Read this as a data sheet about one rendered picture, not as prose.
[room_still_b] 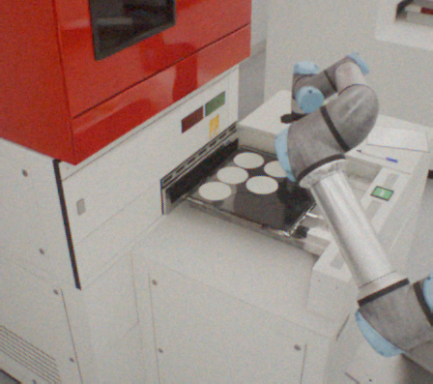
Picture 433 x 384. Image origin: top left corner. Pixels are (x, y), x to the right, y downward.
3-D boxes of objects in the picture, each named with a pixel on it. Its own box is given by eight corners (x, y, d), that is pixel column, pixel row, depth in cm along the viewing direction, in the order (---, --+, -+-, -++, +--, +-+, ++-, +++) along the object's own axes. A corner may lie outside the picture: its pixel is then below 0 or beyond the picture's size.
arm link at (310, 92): (326, 78, 153) (320, 63, 162) (291, 100, 156) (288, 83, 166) (340, 100, 156) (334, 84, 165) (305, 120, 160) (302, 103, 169)
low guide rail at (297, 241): (188, 207, 181) (188, 199, 180) (192, 203, 183) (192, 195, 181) (335, 261, 159) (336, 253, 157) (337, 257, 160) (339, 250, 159)
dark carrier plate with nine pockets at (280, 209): (186, 195, 174) (186, 194, 173) (242, 148, 198) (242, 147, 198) (287, 233, 158) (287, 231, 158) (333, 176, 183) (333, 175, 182)
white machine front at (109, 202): (75, 287, 150) (51, 161, 129) (231, 156, 208) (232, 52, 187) (84, 292, 148) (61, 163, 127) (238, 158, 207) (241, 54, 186)
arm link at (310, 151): (445, 338, 102) (319, 97, 120) (373, 369, 107) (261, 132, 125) (448, 330, 112) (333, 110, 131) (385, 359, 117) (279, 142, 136)
